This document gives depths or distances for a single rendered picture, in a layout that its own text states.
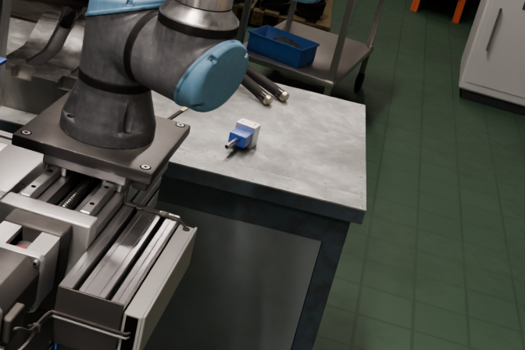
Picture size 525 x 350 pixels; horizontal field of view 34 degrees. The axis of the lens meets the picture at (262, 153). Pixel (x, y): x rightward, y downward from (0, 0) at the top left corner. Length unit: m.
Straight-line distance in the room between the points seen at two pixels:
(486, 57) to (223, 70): 4.50
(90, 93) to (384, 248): 2.34
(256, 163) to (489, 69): 3.81
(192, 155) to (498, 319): 1.70
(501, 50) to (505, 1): 0.30
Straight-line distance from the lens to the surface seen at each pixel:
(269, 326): 2.12
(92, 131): 1.33
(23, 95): 2.01
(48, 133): 1.36
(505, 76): 5.68
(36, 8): 2.84
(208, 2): 1.19
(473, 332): 3.19
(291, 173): 1.97
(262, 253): 2.02
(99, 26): 1.30
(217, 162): 1.94
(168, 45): 1.21
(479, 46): 5.63
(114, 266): 1.20
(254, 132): 2.02
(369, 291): 3.20
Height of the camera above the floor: 1.60
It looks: 23 degrees down
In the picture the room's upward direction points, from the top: 14 degrees clockwise
